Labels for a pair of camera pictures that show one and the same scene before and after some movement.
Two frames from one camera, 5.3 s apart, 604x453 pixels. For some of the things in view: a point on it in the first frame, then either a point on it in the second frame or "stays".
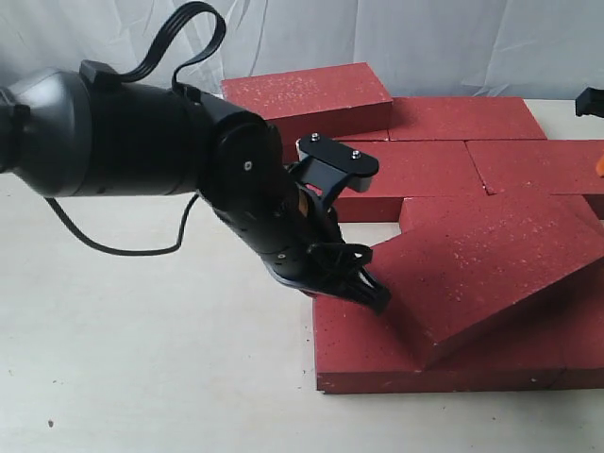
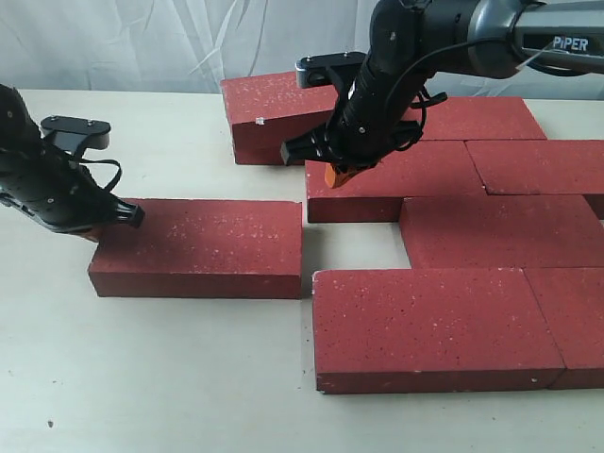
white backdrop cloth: (538, 49) stays
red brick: (461, 264) -> (203, 248)
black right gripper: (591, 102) -> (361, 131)
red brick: (344, 101) stays
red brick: (409, 168) stays
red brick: (539, 167) stays
